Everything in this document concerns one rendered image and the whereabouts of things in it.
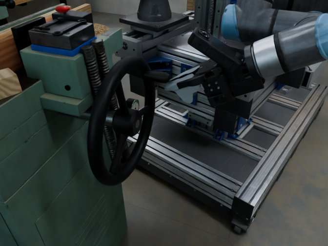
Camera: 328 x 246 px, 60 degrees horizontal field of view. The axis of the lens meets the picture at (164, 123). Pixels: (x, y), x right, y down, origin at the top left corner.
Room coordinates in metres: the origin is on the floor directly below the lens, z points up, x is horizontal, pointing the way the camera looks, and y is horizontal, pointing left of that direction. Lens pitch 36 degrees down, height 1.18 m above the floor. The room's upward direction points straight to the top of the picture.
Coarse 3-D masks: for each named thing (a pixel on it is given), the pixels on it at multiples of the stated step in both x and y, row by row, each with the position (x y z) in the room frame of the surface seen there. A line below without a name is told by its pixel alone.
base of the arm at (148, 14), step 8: (144, 0) 1.25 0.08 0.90; (152, 0) 1.24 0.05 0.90; (160, 0) 1.25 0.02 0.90; (144, 8) 1.24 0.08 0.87; (152, 8) 1.23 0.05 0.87; (160, 8) 1.24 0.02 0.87; (168, 8) 1.27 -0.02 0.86; (144, 16) 1.23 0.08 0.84; (152, 16) 1.22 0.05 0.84; (160, 16) 1.23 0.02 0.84; (168, 16) 1.25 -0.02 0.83
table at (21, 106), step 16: (112, 32) 0.84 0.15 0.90; (112, 48) 0.82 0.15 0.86; (32, 80) 0.54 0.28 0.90; (16, 96) 0.47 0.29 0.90; (32, 96) 0.51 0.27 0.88; (48, 96) 0.52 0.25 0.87; (64, 96) 0.52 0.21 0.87; (0, 112) 0.43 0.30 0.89; (16, 112) 0.46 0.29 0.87; (32, 112) 0.49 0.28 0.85; (64, 112) 0.50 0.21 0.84; (80, 112) 0.49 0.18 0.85; (0, 128) 0.42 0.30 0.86
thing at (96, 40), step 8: (96, 40) 0.58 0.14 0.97; (80, 48) 0.54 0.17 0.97; (88, 48) 0.53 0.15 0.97; (96, 48) 0.57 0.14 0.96; (104, 48) 0.58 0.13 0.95; (88, 56) 0.53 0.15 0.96; (96, 56) 0.57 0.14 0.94; (104, 56) 0.58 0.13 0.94; (88, 64) 0.53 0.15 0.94; (96, 64) 0.54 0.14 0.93; (104, 64) 0.57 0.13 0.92; (88, 72) 0.54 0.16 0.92; (96, 72) 0.54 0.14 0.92; (104, 72) 0.57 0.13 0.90; (96, 80) 0.54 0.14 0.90; (96, 88) 0.54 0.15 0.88; (112, 104) 0.58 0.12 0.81; (104, 128) 0.54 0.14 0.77; (112, 128) 0.55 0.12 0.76; (104, 136) 0.54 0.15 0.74; (112, 136) 0.54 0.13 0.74; (112, 144) 0.54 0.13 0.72; (112, 152) 0.54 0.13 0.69; (128, 152) 0.60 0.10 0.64; (120, 160) 0.55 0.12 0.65
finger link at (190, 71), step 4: (192, 68) 0.59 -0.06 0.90; (196, 68) 0.58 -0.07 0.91; (184, 72) 0.59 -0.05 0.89; (188, 72) 0.58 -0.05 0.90; (192, 72) 0.57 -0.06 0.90; (196, 72) 0.57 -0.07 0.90; (176, 76) 0.59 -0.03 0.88; (180, 76) 0.58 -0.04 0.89; (184, 76) 0.58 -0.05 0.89; (172, 80) 0.58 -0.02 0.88; (196, 92) 0.58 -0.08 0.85
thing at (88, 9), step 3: (78, 6) 0.98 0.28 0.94; (81, 6) 0.98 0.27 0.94; (84, 6) 0.98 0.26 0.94; (87, 6) 0.99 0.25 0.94; (90, 6) 1.01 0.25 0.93; (72, 9) 0.94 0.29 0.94; (75, 9) 0.94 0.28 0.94; (78, 9) 0.95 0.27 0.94; (81, 9) 0.96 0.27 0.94; (84, 9) 0.98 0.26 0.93; (87, 9) 0.99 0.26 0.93; (90, 9) 1.01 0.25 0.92
